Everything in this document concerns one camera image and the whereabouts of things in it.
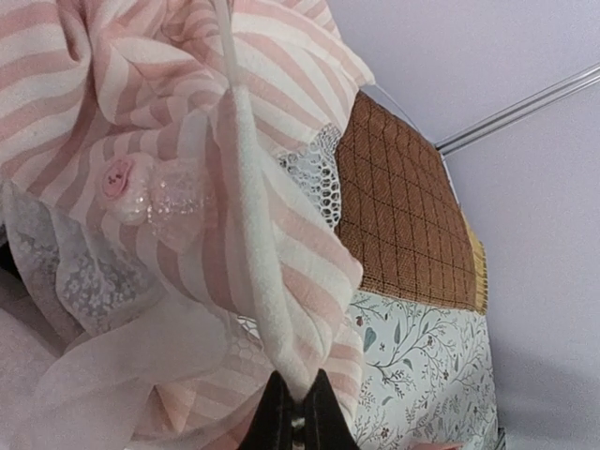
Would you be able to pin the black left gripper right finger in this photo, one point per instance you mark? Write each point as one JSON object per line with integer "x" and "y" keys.
{"x": 325, "y": 425}

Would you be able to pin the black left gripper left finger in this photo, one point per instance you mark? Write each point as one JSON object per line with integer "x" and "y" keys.
{"x": 271, "y": 426}

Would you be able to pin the pink striped pet tent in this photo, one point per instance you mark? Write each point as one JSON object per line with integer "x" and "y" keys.
{"x": 161, "y": 221}

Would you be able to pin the white tent pole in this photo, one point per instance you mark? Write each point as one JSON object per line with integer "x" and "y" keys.
{"x": 222, "y": 10}

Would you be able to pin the pink pet bowl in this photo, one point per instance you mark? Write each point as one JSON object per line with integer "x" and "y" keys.
{"x": 438, "y": 446}

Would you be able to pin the brown woven mat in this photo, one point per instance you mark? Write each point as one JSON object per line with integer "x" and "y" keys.
{"x": 399, "y": 216}

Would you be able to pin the yellow bamboo mat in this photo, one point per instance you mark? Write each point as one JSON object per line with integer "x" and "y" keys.
{"x": 480, "y": 269}

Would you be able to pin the right aluminium frame post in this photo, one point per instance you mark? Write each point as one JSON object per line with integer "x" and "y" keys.
{"x": 528, "y": 106}

